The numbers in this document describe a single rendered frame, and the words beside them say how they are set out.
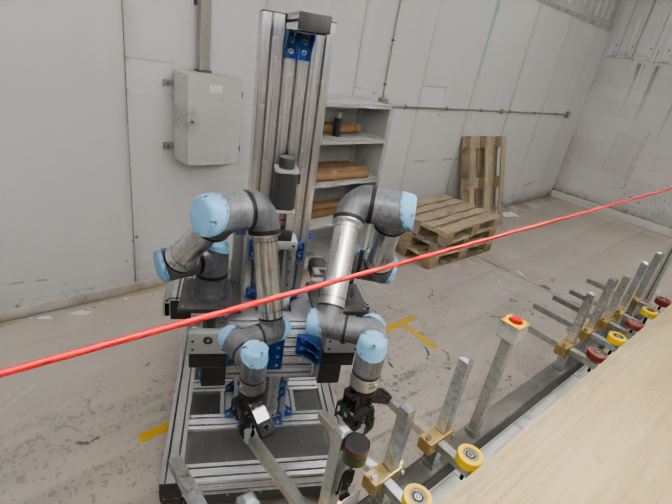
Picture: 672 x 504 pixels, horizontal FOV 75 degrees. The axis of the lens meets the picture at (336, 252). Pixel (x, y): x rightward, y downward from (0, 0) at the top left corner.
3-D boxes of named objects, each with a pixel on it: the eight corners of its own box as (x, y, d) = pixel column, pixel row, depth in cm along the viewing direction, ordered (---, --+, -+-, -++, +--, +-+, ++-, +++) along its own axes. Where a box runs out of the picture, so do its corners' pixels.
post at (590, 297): (549, 374, 219) (587, 291, 199) (552, 371, 221) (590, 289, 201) (556, 378, 217) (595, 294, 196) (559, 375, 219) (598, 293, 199)
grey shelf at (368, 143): (266, 261, 422) (281, 91, 357) (335, 245, 481) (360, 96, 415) (293, 282, 394) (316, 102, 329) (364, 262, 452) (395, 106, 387)
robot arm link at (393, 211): (358, 257, 182) (374, 177, 134) (394, 264, 182) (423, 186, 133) (353, 283, 177) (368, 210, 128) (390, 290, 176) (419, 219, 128)
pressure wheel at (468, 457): (451, 488, 136) (461, 462, 131) (446, 465, 143) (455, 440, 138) (476, 491, 136) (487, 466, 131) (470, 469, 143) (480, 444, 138)
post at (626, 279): (588, 347, 251) (624, 273, 231) (590, 345, 254) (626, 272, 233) (594, 350, 249) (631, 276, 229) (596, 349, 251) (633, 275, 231)
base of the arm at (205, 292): (192, 282, 174) (192, 260, 170) (231, 283, 178) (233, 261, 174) (188, 303, 161) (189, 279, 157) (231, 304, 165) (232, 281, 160)
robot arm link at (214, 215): (196, 278, 162) (263, 220, 121) (155, 288, 153) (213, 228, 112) (186, 248, 164) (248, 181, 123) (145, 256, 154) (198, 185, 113)
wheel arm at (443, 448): (369, 392, 165) (371, 383, 163) (375, 389, 167) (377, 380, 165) (465, 480, 136) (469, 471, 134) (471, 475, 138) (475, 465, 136)
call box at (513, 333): (494, 336, 152) (501, 318, 149) (504, 331, 157) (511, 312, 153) (512, 348, 148) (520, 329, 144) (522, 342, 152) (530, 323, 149)
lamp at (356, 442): (326, 500, 110) (339, 438, 101) (343, 488, 113) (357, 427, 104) (341, 519, 106) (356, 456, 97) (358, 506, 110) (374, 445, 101)
